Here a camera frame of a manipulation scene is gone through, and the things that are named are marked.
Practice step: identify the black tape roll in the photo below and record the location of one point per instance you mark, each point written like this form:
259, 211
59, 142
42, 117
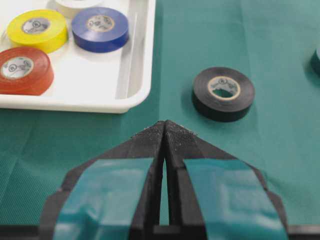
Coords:
222, 94

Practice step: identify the white tape roll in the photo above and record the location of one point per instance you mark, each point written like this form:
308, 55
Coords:
70, 8

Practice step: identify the white plastic tray case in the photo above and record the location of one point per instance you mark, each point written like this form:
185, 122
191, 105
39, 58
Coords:
111, 82

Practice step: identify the blue tape roll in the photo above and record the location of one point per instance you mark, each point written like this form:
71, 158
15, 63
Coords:
100, 29

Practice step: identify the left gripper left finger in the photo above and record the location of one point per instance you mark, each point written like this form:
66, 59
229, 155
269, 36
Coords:
114, 196

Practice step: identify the green tape roll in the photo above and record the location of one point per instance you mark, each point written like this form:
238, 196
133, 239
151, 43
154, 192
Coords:
315, 61

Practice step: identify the red tape roll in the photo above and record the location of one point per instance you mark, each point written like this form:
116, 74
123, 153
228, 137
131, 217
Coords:
25, 71

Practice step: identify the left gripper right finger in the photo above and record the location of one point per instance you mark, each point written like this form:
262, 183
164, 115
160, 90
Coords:
212, 195

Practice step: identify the yellow tape roll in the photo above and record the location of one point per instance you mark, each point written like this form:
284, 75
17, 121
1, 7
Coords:
43, 29

